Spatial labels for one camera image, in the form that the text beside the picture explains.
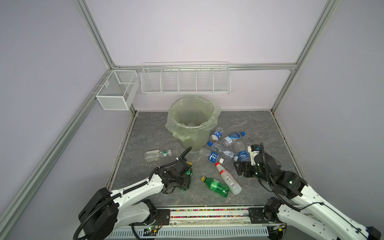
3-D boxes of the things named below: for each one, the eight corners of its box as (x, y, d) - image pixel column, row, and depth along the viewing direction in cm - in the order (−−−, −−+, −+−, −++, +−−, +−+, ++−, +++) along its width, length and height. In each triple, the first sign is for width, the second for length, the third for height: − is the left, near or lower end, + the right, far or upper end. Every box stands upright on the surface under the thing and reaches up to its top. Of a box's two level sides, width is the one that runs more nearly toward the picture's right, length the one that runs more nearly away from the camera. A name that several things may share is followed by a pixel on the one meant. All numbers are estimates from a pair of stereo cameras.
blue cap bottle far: (224, 149, 101) (226, 143, 96) (221, 145, 104) (222, 139, 98) (243, 139, 106) (245, 133, 101) (239, 135, 109) (241, 129, 103)
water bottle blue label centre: (204, 158, 95) (204, 154, 91) (208, 152, 98) (209, 148, 94) (219, 168, 91) (220, 164, 87) (223, 161, 94) (224, 157, 90)
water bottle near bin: (211, 139, 107) (212, 134, 102) (218, 132, 111) (219, 127, 106) (216, 142, 105) (217, 137, 100) (223, 135, 109) (224, 130, 104)
